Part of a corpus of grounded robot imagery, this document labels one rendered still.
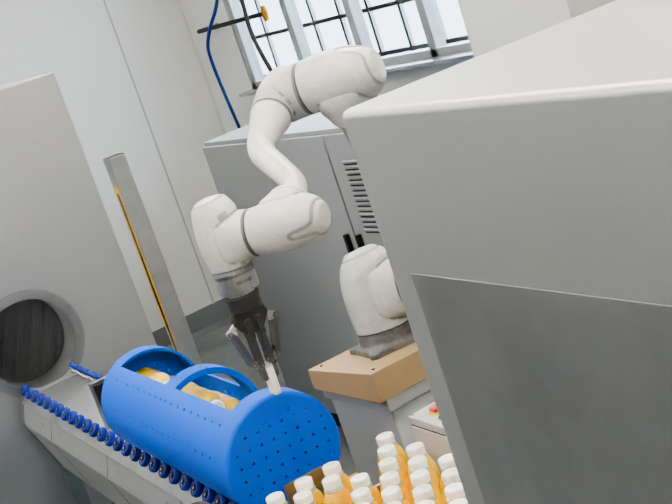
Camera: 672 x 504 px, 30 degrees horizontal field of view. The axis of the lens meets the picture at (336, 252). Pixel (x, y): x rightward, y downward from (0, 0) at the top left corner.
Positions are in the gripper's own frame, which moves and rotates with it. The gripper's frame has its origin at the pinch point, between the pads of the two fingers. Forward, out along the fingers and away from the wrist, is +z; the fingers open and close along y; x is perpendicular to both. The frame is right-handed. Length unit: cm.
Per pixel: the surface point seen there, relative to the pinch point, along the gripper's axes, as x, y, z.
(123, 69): 533, 182, -51
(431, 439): -17.8, 23.1, 22.6
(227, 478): 5.9, -15.1, 18.0
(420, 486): -41.2, 5.5, 19.1
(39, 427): 192, -14, 43
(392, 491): -37.1, 1.4, 19.1
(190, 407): 31.0, -9.5, 8.0
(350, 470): 223, 107, 129
